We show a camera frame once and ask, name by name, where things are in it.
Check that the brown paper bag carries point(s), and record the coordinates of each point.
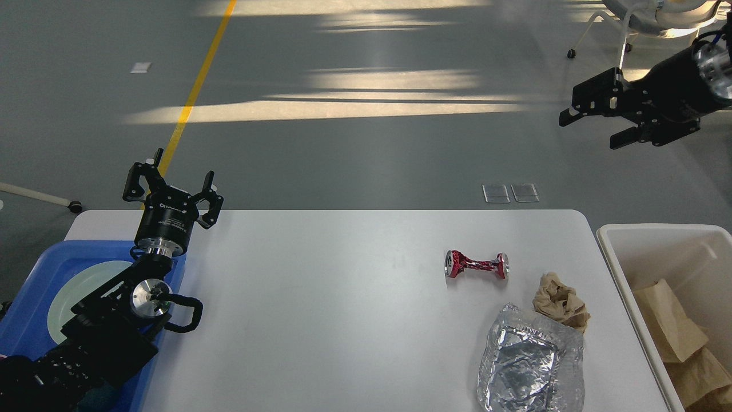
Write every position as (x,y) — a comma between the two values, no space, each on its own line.
(701,382)
(676,336)

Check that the metal floor socket plates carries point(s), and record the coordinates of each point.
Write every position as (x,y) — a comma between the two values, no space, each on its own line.
(505,194)

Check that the pale green plate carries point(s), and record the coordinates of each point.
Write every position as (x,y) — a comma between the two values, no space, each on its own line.
(74,290)

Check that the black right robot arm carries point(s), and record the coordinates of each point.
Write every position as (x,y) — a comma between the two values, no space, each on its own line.
(725,28)

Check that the dark green mug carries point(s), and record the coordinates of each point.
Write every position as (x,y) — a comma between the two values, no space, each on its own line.
(102,398)

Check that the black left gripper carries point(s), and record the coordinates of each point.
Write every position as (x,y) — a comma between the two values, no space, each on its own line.
(168,216)

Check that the brown paper ball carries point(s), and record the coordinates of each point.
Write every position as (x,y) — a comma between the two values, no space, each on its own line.
(560,303)

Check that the white chair at left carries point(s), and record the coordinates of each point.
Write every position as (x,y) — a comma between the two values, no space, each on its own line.
(74,206)

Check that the white chair on casters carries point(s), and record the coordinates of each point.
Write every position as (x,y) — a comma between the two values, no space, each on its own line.
(655,19)

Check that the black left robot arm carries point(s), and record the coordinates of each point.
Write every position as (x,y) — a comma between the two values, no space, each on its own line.
(110,336)

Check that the red candy wrapper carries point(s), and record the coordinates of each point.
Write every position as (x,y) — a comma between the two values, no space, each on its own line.
(456,262)

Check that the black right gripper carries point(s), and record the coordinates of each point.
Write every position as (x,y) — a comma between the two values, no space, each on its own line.
(669,100)

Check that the white plastic bin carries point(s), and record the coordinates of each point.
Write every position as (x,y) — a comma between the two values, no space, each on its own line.
(695,260)

